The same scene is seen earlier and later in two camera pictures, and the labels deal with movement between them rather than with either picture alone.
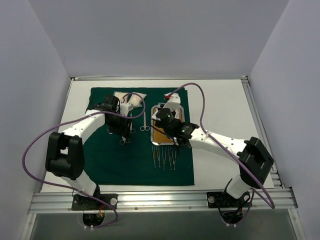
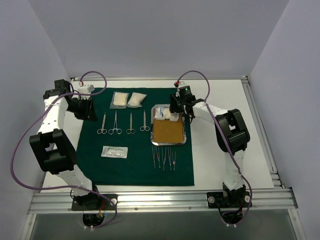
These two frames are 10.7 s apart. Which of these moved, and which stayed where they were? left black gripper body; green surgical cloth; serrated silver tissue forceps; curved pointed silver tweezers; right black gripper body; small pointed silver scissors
Moved: left black gripper body; right black gripper body; small pointed silver scissors
Stayed: curved pointed silver tweezers; serrated silver tissue forceps; green surgical cloth
